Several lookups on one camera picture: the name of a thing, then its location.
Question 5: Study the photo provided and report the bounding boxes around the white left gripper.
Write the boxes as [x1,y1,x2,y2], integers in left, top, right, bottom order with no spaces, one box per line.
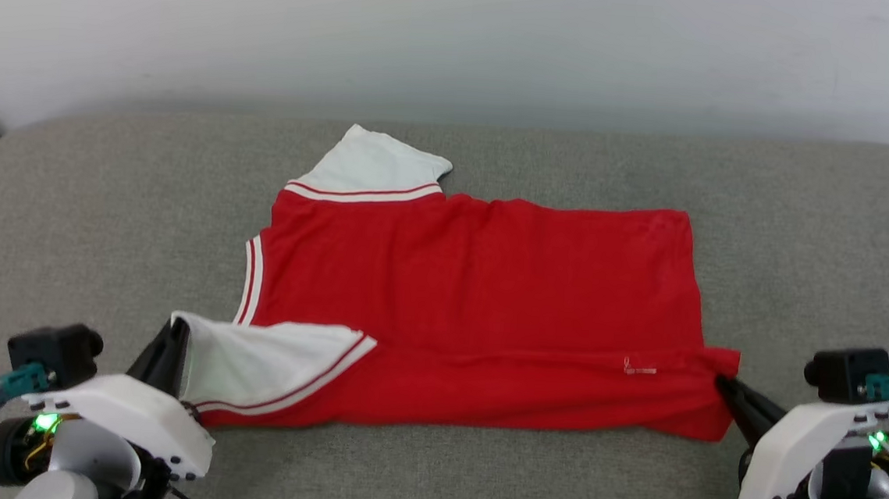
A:
[16,307,224,485]

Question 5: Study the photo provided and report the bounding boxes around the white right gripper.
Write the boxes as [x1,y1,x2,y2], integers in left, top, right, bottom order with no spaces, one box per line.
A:
[706,373,889,499]

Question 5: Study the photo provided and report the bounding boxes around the red and white jersey shirt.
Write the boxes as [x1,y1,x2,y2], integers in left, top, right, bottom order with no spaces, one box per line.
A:
[165,112,756,465]

